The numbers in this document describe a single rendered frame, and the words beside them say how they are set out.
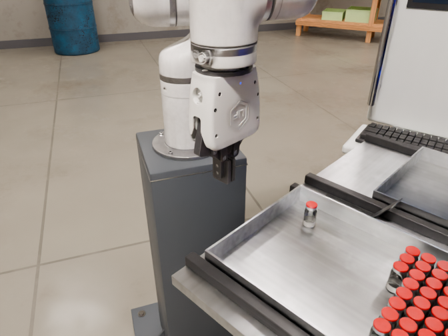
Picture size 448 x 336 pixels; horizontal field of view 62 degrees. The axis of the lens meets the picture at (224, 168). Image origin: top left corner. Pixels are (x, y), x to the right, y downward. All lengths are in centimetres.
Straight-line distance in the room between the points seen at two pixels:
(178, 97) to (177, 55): 9
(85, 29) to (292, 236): 540
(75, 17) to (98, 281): 446
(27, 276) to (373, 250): 165
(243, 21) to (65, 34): 548
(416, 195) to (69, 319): 141
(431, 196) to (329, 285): 35
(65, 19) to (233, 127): 540
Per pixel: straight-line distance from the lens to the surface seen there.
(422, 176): 94
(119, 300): 178
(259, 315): 54
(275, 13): 48
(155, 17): 87
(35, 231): 229
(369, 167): 94
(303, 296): 59
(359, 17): 680
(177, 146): 97
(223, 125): 49
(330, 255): 66
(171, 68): 90
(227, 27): 45
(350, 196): 78
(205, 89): 47
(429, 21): 129
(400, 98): 135
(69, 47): 591
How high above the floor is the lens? 132
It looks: 30 degrees down
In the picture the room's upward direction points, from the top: straight up
